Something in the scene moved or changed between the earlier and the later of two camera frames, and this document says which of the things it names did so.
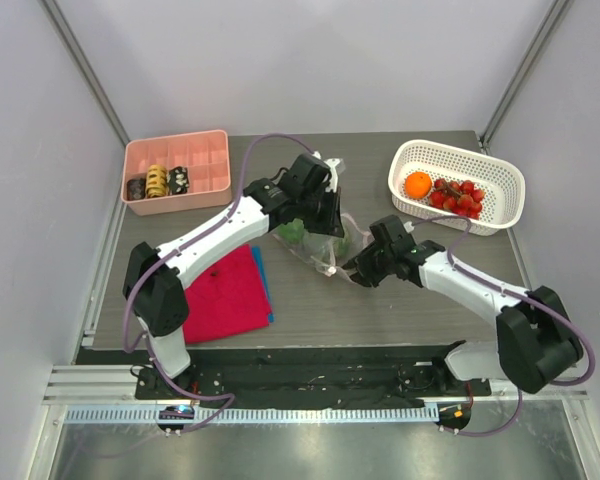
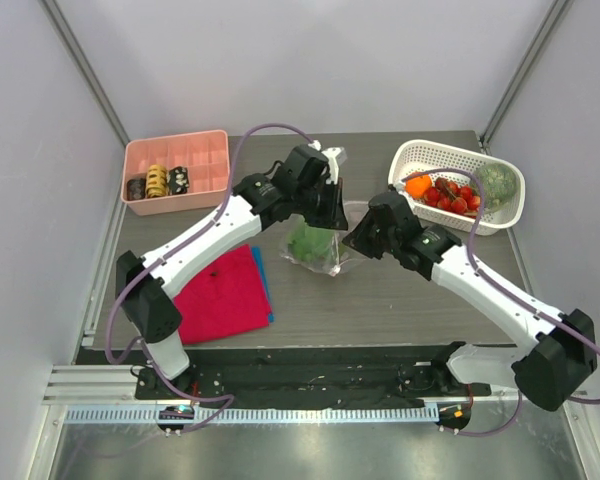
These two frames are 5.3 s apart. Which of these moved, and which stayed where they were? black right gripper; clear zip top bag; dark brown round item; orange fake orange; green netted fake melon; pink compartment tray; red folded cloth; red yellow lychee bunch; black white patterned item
Moved: green netted fake melon; clear zip top bag; black right gripper
Stayed: orange fake orange; pink compartment tray; dark brown round item; red folded cloth; red yellow lychee bunch; black white patterned item
